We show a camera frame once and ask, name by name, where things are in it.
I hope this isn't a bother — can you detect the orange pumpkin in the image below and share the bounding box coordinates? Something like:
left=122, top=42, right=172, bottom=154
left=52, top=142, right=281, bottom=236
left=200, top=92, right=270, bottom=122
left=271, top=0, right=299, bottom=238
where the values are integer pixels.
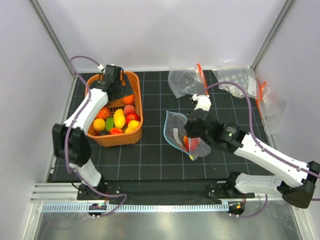
left=95, top=107, right=111, bottom=120

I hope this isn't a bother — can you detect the green pepper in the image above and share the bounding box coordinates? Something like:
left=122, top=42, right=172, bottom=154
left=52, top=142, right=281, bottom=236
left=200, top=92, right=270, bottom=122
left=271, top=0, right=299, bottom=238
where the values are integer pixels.
left=105, top=117, right=114, bottom=132

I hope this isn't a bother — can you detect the right aluminium frame post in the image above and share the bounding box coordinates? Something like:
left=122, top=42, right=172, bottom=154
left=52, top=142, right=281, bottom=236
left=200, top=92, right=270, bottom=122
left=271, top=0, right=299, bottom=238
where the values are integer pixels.
left=251, top=0, right=296, bottom=71

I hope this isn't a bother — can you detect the aluminium frame post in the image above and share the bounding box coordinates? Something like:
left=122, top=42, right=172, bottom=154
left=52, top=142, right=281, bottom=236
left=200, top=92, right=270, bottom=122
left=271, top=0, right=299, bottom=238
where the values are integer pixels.
left=251, top=0, right=296, bottom=71
left=28, top=0, right=75, bottom=77

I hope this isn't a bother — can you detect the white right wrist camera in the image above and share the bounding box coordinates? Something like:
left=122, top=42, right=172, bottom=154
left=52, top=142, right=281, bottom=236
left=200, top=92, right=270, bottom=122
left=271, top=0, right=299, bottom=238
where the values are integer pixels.
left=191, top=94, right=212, bottom=112

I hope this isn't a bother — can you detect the orange plastic basket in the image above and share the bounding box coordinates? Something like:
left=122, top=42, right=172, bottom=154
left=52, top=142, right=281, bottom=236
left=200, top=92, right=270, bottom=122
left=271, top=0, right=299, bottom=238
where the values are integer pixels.
left=87, top=71, right=144, bottom=147

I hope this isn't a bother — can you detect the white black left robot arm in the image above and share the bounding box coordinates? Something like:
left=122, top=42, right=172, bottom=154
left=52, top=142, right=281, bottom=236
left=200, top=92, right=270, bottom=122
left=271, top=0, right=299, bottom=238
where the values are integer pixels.
left=52, top=64, right=134, bottom=200

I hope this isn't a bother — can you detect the clear orange-zip bag far right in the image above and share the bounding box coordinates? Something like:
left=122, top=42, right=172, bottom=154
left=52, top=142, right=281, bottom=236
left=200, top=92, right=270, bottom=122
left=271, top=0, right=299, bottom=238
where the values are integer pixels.
left=256, top=79, right=289, bottom=136

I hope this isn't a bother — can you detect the left aluminium frame post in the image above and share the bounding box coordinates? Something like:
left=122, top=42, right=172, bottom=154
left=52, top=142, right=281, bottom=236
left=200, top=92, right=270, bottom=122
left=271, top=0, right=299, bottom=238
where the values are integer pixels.
left=28, top=0, right=75, bottom=77

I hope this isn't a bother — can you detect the clear bag with white pieces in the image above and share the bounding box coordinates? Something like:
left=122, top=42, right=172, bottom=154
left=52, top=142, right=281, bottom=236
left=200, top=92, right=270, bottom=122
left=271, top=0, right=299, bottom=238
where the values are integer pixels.
left=212, top=61, right=259, bottom=99

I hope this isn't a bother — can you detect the black grid mat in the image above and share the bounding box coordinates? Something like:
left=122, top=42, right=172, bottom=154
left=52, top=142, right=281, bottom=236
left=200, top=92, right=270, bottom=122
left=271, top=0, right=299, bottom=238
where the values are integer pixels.
left=48, top=71, right=273, bottom=182

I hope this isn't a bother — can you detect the yellow orange lemon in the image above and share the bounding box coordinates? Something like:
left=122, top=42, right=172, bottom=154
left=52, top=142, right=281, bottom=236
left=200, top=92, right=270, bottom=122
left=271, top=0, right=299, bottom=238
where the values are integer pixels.
left=93, top=118, right=106, bottom=132

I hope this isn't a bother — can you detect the orange fruit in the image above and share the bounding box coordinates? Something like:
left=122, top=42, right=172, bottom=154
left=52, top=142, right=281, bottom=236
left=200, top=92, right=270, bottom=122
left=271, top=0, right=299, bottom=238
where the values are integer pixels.
left=121, top=94, right=135, bottom=105

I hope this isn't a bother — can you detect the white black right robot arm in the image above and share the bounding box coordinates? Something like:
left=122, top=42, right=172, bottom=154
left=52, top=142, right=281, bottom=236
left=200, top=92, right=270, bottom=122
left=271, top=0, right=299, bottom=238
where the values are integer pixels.
left=184, top=109, right=320, bottom=209

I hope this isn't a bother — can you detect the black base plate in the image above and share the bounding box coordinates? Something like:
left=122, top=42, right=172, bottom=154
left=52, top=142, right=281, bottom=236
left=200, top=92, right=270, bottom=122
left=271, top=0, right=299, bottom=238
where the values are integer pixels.
left=77, top=178, right=256, bottom=201

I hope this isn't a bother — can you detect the yellow mango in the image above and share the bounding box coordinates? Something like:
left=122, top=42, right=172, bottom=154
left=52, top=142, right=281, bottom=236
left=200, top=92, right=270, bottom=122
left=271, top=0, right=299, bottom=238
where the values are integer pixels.
left=113, top=108, right=126, bottom=129

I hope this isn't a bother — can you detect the pink peach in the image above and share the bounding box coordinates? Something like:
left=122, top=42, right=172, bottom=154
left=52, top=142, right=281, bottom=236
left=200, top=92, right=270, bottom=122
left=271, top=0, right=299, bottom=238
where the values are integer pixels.
left=123, top=104, right=136, bottom=116

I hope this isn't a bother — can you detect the aluminium front rail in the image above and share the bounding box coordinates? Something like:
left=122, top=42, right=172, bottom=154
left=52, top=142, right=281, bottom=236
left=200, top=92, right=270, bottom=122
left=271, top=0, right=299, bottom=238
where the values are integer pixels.
left=31, top=176, right=282, bottom=205

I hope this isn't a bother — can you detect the red apple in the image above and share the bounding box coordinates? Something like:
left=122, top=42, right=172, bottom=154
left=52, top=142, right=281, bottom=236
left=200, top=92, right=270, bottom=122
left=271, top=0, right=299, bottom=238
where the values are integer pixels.
left=183, top=135, right=201, bottom=151

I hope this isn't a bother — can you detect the red orange tomato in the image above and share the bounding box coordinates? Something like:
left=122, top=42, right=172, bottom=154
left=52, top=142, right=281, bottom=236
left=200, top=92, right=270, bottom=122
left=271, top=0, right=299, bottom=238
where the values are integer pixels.
left=108, top=127, right=123, bottom=135

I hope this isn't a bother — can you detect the clear orange-zip bag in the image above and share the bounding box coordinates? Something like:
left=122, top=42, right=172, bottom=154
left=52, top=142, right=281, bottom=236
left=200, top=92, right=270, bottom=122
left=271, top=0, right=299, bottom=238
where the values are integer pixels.
left=256, top=79, right=289, bottom=136
left=167, top=63, right=207, bottom=99

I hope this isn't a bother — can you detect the clear blue-zip bag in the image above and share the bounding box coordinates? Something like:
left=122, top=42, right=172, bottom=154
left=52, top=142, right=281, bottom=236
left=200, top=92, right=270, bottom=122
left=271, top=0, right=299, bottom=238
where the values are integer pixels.
left=163, top=110, right=211, bottom=161

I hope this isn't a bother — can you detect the yellow pear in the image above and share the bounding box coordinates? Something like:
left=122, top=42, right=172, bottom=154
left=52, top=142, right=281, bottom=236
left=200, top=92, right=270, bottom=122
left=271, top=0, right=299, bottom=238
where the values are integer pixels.
left=125, top=120, right=141, bottom=133

